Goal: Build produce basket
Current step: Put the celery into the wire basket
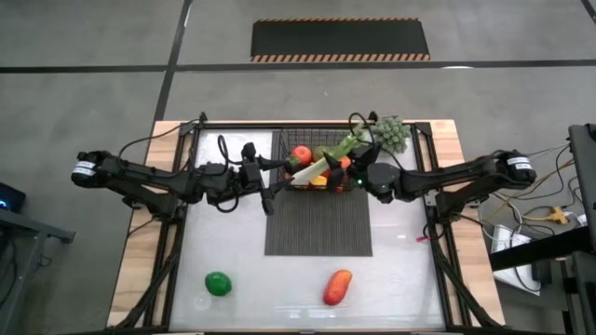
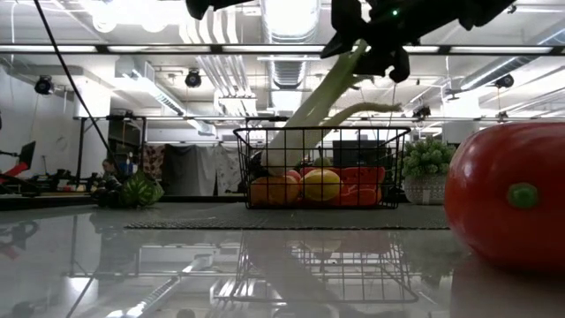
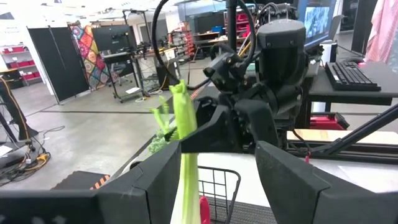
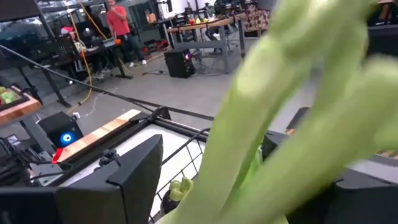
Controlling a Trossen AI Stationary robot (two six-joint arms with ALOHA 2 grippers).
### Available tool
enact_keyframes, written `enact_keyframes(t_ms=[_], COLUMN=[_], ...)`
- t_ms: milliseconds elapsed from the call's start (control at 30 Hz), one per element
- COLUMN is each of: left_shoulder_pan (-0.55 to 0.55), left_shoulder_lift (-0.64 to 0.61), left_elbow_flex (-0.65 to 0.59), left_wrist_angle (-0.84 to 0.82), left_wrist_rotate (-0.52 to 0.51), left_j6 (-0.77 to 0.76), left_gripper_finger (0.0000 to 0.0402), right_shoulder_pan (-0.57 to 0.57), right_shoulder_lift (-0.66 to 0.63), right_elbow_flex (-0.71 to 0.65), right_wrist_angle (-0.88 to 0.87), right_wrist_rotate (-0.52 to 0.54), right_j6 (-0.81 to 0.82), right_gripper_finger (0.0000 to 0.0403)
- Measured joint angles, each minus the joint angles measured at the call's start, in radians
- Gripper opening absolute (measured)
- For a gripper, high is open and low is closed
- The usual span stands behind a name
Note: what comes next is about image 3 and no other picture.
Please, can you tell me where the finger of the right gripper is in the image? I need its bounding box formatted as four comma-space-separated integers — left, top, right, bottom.
180, 105, 243, 153
164, 128, 178, 142

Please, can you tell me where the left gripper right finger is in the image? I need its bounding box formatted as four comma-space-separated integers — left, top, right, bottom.
254, 141, 398, 224

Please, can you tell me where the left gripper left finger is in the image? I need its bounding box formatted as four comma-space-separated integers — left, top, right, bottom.
96, 141, 182, 224

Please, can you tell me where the green toy celery bunch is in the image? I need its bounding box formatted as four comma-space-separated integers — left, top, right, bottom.
149, 79, 203, 224

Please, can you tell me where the red watermelon slice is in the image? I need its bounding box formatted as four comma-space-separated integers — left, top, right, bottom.
198, 195, 211, 224

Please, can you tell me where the grey woven placemat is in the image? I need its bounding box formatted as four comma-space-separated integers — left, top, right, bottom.
206, 195, 277, 224

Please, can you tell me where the black hazard-striped floor mat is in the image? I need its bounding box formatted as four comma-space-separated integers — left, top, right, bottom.
51, 170, 111, 190

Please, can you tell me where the red storage box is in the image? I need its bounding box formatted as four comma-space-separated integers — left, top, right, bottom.
309, 111, 351, 131

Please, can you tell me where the white desktop device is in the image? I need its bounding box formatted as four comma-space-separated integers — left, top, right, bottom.
320, 42, 338, 65

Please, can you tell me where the black vertical pole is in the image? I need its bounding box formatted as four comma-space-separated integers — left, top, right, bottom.
226, 0, 239, 55

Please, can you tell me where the black computer keyboard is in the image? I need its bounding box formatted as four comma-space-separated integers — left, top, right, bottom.
325, 60, 382, 92

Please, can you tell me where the yellow power plug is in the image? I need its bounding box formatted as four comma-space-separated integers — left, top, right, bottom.
35, 151, 51, 164

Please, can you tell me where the colourful patterned cloth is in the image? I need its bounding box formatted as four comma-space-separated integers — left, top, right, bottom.
68, 24, 110, 91

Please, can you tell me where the black screen on cart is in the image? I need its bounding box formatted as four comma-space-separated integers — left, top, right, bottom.
91, 24, 144, 103

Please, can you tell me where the computer monitor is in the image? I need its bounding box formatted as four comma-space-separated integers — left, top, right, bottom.
297, 0, 338, 49

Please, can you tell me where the black divider panel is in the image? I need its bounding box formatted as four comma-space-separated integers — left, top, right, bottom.
27, 26, 90, 104

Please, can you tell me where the black side desk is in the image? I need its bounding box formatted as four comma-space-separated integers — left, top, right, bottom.
295, 60, 398, 130

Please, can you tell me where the pink hanging cloth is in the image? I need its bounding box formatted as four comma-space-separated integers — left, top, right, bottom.
364, 0, 398, 65

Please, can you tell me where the black floor stand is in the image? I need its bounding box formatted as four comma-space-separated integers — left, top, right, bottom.
0, 71, 40, 144

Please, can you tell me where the shelf with red bins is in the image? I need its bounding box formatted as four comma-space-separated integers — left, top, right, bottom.
0, 45, 43, 82

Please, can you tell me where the black wire basket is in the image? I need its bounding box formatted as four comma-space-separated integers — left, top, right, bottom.
197, 166, 242, 224

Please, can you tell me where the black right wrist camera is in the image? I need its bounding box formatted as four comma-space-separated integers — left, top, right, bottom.
203, 52, 246, 93

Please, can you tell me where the black aluminium table frame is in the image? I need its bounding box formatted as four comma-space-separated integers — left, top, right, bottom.
285, 104, 398, 166

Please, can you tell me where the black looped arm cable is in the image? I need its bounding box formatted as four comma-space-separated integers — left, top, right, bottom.
151, 0, 257, 91

